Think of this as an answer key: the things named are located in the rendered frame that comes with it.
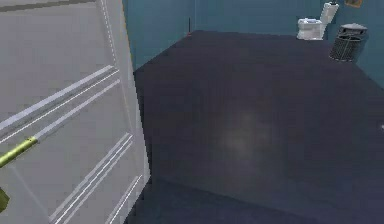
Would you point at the dark grey mesh trash can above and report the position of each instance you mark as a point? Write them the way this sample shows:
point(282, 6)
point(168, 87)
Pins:
point(348, 43)

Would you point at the white toilet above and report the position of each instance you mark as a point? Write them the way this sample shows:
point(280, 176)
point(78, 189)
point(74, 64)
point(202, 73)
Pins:
point(313, 26)

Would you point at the thin dark red-based stick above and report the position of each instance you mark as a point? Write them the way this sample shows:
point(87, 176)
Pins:
point(189, 26)

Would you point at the white panelled room door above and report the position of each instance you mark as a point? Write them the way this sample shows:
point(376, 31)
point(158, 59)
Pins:
point(66, 100)

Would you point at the framed wall picture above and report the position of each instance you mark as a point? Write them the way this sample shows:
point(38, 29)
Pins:
point(353, 2)

